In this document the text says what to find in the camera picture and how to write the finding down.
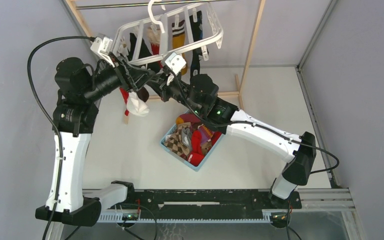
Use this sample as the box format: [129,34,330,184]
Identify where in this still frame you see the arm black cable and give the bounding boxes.
[26,35,97,240]
[168,69,341,175]

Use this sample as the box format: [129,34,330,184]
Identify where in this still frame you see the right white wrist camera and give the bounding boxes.
[161,52,186,86]

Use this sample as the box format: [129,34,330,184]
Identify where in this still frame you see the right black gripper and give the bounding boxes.
[147,73,203,117]

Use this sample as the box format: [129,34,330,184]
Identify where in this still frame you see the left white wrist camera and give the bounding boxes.
[90,34,115,68]

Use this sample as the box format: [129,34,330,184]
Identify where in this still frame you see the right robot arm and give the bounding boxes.
[147,73,317,208]

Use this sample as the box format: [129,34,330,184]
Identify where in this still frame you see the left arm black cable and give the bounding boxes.
[26,35,97,240]

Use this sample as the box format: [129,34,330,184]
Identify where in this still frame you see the light blue plastic basket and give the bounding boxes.
[160,112,223,172]

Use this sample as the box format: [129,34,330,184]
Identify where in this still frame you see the yellow mustard sock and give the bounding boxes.
[171,19,190,76]

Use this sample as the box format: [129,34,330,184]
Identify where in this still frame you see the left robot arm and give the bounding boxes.
[35,57,155,227]

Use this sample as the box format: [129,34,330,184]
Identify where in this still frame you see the grey sock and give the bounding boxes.
[180,127,192,150]

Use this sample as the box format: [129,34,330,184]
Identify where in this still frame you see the black hanging sock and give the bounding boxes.
[189,10,203,78]

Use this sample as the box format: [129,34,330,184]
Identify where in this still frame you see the argyle brown sock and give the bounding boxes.
[163,123,191,160]

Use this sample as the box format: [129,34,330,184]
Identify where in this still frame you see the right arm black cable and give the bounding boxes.
[168,69,341,175]

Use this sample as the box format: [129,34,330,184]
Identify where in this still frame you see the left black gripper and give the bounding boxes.
[82,51,155,103]

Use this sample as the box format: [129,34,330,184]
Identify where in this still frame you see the white fluffy sock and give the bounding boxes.
[127,92,150,117]

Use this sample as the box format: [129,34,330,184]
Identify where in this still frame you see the red sock in basket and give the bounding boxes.
[187,130,205,167]

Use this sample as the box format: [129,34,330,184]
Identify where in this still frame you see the black mounting rail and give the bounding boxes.
[123,189,302,221]

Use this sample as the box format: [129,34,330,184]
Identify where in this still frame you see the wooden drying rack frame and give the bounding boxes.
[62,0,266,109]

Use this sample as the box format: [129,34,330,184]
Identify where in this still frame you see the red santa sock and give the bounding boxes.
[119,88,130,117]

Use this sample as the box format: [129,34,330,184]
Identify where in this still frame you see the red hanging sock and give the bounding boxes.
[146,26,161,55]

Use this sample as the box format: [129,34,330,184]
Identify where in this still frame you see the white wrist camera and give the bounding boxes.
[90,34,115,68]
[161,52,186,86]

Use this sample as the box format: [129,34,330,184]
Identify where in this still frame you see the white plastic clip hanger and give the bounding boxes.
[108,0,224,66]

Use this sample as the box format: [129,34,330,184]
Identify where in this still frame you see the purple striped sock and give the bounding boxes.
[175,113,220,146]

